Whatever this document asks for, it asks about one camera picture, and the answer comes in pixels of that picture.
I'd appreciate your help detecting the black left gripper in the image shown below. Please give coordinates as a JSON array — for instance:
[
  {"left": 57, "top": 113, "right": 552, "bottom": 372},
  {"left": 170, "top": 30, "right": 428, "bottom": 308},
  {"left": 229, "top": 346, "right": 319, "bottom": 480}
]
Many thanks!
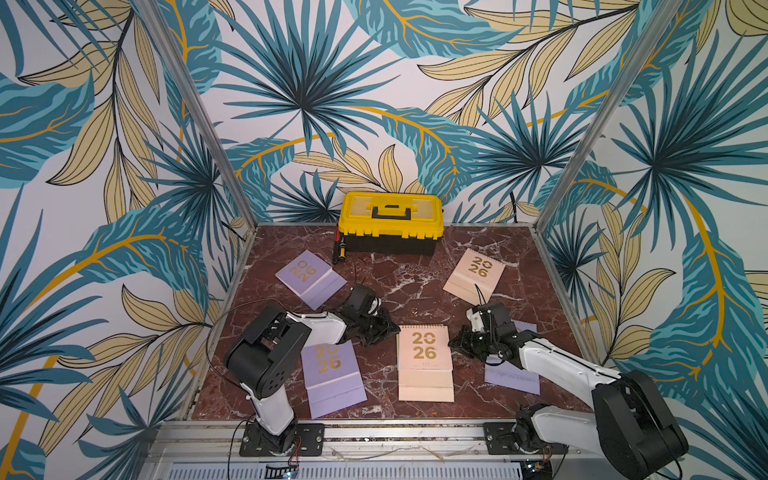
[{"left": 358, "top": 307, "right": 403, "bottom": 346}]

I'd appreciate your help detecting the pink calendar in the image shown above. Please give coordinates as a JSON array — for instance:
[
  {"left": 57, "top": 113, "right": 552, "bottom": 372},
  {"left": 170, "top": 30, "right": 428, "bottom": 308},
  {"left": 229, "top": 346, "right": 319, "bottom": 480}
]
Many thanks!
[
  {"left": 443, "top": 249, "right": 506, "bottom": 305},
  {"left": 397, "top": 324, "right": 454, "bottom": 403}
]

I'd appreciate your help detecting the purple calendar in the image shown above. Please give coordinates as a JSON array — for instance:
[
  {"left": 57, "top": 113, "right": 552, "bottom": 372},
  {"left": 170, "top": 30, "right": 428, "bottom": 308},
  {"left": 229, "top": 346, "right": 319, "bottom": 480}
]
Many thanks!
[
  {"left": 483, "top": 355, "right": 540, "bottom": 395},
  {"left": 276, "top": 250, "right": 347, "bottom": 310},
  {"left": 301, "top": 341, "right": 367, "bottom": 419}
]

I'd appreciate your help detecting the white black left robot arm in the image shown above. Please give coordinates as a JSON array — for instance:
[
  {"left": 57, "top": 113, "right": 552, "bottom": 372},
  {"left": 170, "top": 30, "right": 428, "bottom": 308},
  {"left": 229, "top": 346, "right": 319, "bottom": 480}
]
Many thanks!
[{"left": 224, "top": 284, "right": 400, "bottom": 437}]

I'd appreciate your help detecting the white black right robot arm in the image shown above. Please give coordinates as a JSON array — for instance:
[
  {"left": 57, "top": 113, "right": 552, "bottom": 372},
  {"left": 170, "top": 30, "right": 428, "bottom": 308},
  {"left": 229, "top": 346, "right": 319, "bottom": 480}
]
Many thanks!
[{"left": 449, "top": 304, "right": 689, "bottom": 479}]

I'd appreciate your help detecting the yellow black screwdriver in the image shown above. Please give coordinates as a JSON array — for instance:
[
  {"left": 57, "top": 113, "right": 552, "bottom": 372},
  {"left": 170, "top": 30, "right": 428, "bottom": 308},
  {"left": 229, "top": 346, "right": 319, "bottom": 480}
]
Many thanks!
[{"left": 338, "top": 238, "right": 346, "bottom": 262}]

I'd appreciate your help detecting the yellow black toolbox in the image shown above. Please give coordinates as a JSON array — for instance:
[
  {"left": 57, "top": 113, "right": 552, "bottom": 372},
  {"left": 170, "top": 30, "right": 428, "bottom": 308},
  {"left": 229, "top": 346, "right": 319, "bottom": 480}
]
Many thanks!
[{"left": 336, "top": 191, "right": 444, "bottom": 256}]

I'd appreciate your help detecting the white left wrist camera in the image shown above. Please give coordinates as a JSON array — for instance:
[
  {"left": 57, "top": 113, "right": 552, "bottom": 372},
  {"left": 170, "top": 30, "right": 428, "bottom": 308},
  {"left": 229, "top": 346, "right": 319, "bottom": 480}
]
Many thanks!
[{"left": 366, "top": 297, "right": 382, "bottom": 316}]

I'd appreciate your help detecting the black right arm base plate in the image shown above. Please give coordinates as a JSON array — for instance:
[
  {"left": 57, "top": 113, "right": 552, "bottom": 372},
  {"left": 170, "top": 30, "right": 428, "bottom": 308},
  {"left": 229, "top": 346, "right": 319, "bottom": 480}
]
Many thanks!
[{"left": 482, "top": 421, "right": 568, "bottom": 456}]

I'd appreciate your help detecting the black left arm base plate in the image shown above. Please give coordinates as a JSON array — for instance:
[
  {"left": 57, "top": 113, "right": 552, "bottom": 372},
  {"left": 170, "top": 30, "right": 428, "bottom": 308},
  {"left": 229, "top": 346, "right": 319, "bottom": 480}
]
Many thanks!
[{"left": 239, "top": 421, "right": 325, "bottom": 457}]

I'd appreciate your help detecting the aluminium front rail frame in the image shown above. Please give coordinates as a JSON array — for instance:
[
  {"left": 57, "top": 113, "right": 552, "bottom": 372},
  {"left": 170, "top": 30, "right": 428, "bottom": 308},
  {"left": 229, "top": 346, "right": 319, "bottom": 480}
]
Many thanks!
[{"left": 139, "top": 419, "right": 620, "bottom": 479}]

